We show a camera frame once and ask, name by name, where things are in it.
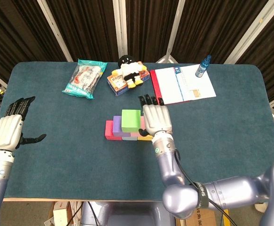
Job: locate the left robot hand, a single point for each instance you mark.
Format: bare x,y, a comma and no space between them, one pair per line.
6,133

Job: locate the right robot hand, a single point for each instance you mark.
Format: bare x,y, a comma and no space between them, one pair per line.
156,118

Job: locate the yellow foam cube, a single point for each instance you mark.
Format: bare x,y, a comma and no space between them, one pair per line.
145,138

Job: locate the pink foam cube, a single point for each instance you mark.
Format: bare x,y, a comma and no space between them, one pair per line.
136,134

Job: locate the green foam cube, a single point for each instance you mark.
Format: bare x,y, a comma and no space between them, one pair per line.
130,118

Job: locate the light blue foam cube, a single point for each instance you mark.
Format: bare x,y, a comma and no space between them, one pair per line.
129,138

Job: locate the purple foam cube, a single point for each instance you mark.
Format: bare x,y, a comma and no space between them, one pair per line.
116,124

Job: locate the red foam cube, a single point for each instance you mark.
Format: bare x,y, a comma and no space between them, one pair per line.
109,130

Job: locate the open red folder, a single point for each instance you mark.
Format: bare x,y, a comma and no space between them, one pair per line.
186,87

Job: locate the blue cardboard box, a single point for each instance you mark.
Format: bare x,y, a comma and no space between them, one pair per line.
118,86

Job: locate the penguin plush toy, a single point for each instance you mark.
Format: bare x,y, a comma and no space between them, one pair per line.
130,71

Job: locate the blue spray bottle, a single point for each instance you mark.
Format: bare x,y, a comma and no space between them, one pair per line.
201,69

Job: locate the teal snack bag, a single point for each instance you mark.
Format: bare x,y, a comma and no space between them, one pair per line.
85,78

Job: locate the teal felt table mat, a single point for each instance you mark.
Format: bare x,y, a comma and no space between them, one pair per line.
80,169

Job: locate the white carton box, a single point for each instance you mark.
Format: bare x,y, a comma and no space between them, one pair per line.
60,215

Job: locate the lavender robot torso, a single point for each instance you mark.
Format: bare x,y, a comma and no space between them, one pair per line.
127,214

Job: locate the brown cardboard box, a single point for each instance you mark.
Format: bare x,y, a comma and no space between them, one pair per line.
198,219

